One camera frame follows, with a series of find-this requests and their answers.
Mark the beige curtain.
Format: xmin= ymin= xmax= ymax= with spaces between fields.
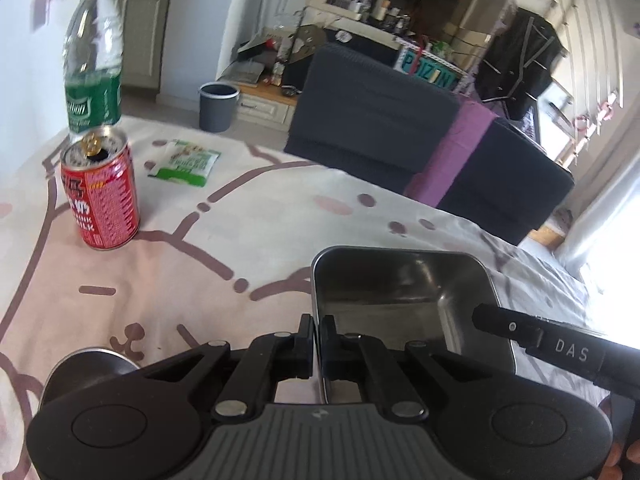
xmin=554 ymin=148 xmax=640 ymax=281

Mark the bear-print tablecloth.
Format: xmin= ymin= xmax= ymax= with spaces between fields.
xmin=1 ymin=118 xmax=588 ymax=479

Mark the dark chair left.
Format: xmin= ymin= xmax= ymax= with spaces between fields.
xmin=284 ymin=44 xmax=460 ymax=194

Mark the green snack packet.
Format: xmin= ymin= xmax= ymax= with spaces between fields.
xmin=149 ymin=140 xmax=220 ymax=188

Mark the dark chair right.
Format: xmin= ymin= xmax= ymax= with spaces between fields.
xmin=437 ymin=118 xmax=575 ymax=245

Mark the purple cloth on chair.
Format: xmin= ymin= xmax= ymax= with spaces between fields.
xmin=405 ymin=96 xmax=498 ymax=207

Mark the small round steel bowl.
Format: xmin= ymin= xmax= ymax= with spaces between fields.
xmin=39 ymin=347 xmax=139 ymax=408

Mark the rectangular steel container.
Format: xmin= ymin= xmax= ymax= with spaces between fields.
xmin=311 ymin=246 xmax=526 ymax=434

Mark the person's right hand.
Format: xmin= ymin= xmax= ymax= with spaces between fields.
xmin=598 ymin=440 xmax=640 ymax=480

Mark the grey kitchen cabinet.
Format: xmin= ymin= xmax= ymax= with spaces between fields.
xmin=117 ymin=0 xmax=169 ymax=91

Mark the black vest with white trim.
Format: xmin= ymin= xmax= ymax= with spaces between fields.
xmin=474 ymin=8 xmax=567 ymax=120

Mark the clear green-label water bottle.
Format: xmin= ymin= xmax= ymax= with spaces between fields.
xmin=63 ymin=0 xmax=122 ymax=142

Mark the teal poizon sign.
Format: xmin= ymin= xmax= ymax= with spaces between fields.
xmin=394 ymin=48 xmax=464 ymax=91

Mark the grey trash bin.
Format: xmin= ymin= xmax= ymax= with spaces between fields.
xmin=198 ymin=82 xmax=240 ymax=133

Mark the dark chair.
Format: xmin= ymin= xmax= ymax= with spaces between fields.
xmin=284 ymin=44 xmax=460 ymax=194
xmin=437 ymin=118 xmax=575 ymax=245

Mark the red soda can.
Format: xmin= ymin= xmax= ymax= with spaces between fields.
xmin=61 ymin=126 xmax=140 ymax=250

